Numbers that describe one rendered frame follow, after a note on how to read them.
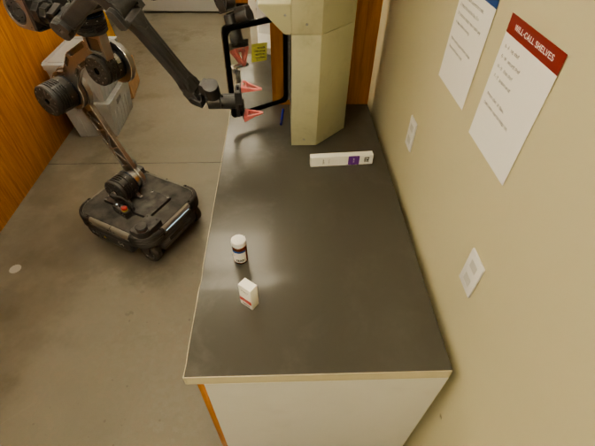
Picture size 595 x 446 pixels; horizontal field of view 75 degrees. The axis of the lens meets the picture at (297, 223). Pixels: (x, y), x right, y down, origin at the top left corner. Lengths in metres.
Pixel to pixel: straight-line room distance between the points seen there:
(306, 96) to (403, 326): 0.96
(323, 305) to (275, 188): 0.56
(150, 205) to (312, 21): 1.57
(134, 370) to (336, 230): 1.34
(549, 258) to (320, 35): 1.09
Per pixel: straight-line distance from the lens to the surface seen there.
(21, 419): 2.38
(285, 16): 1.53
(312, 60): 1.59
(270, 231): 1.36
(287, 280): 1.23
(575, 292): 0.77
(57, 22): 1.75
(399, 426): 1.52
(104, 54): 2.10
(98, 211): 2.73
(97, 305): 2.55
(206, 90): 1.49
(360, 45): 2.00
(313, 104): 1.67
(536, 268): 0.85
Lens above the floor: 1.93
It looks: 45 degrees down
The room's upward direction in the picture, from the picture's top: 1 degrees clockwise
